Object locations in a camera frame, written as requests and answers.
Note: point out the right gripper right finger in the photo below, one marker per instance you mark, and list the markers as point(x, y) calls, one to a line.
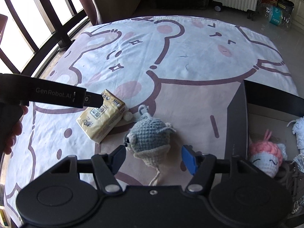
point(201, 167)

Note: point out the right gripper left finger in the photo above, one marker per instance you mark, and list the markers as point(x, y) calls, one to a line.
point(105, 167)

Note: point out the pink crochet bunny doll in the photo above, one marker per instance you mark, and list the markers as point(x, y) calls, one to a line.
point(266, 155)

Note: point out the light blue yarn bundle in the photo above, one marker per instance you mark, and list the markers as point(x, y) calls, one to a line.
point(298, 131)

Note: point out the person left hand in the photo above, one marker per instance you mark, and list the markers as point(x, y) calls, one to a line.
point(15, 130)

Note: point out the yellow tissue pack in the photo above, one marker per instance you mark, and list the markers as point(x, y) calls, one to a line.
point(96, 123)

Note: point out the grey crochet mouse toy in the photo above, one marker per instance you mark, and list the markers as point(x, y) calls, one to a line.
point(149, 141)

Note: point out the black window railing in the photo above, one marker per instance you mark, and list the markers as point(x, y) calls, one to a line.
point(36, 31)

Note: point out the black cardboard box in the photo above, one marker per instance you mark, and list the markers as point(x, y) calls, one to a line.
point(247, 196)

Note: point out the cartoon bear bed sheet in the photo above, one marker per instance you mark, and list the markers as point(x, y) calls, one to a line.
point(186, 70)

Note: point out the large clear water bottle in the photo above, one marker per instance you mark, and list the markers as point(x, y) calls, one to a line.
point(276, 15)

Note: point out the black bin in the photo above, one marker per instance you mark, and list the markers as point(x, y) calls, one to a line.
point(286, 5)

